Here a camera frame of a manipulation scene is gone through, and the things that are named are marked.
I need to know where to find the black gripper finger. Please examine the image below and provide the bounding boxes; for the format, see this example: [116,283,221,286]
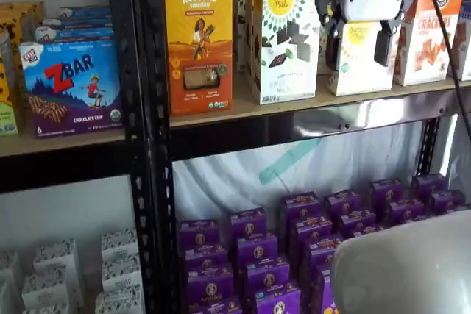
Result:
[373,15,403,68]
[315,0,350,73]

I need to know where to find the yellow brown-spotted snack box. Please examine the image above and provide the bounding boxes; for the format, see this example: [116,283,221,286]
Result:
[0,21,24,137]
[0,1,47,47]

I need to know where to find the white Simple Mills chocolate box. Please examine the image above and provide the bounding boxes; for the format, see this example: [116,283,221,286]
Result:
[252,0,325,106]
[244,0,310,85]
[230,0,301,74]

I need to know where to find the orange Revival cracker box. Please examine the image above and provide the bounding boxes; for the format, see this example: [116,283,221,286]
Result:
[163,0,234,117]

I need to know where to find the teal tape strip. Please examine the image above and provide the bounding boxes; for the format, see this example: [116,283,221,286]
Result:
[258,137,323,186]

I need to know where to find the blue purple ZBar box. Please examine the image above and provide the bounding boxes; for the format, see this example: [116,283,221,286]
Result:
[41,15,113,31]
[18,39,124,139]
[35,26,116,46]
[58,5,112,19]

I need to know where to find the purple Annie's box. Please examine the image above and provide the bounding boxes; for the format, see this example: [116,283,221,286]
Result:
[411,172,448,200]
[236,234,279,271]
[302,234,345,275]
[323,189,364,220]
[244,257,292,297]
[188,296,244,314]
[386,197,426,226]
[183,243,230,275]
[428,189,467,215]
[350,224,384,240]
[280,191,323,227]
[177,218,222,253]
[253,279,301,314]
[290,213,334,253]
[186,265,235,307]
[338,208,377,237]
[312,261,336,314]
[369,178,404,209]
[229,207,268,242]

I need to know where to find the white box with blue band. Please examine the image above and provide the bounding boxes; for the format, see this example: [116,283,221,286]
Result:
[449,7,471,82]

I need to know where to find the brown wooden shelf board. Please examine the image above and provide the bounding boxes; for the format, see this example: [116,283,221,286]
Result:
[169,79,471,128]
[0,127,128,158]

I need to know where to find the white black-patterned box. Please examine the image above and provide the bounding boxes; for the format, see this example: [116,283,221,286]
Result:
[21,265,71,308]
[0,250,24,286]
[100,228,139,257]
[95,283,145,314]
[32,238,84,307]
[102,252,143,292]

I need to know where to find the black cable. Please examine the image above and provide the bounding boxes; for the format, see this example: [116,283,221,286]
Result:
[419,0,471,138]

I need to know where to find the black metal shelf rack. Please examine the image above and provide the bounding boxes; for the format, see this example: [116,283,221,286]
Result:
[0,0,155,314]
[131,0,471,314]

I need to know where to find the small white yellow-label box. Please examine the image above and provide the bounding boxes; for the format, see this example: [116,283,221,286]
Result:
[325,21,397,98]

